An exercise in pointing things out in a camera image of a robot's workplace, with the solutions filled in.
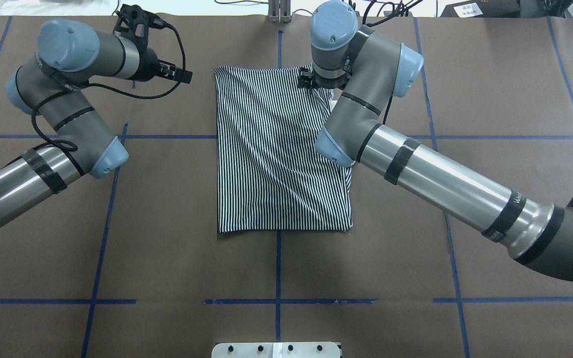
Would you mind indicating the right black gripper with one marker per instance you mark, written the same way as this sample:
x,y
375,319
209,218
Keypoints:
x,y
308,80

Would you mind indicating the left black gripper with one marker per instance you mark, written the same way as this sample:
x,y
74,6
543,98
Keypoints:
x,y
148,67

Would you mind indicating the navy white striped polo shirt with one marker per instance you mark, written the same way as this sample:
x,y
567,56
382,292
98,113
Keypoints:
x,y
270,176

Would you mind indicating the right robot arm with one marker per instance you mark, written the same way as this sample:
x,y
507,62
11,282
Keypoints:
x,y
371,68

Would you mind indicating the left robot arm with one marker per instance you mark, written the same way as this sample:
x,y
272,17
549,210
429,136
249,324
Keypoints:
x,y
49,88

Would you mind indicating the black box with label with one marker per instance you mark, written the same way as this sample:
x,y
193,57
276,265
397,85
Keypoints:
x,y
482,9

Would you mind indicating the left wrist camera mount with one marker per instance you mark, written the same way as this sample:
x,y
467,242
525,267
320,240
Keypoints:
x,y
134,23

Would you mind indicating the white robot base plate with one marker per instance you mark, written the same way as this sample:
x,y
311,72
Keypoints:
x,y
322,349

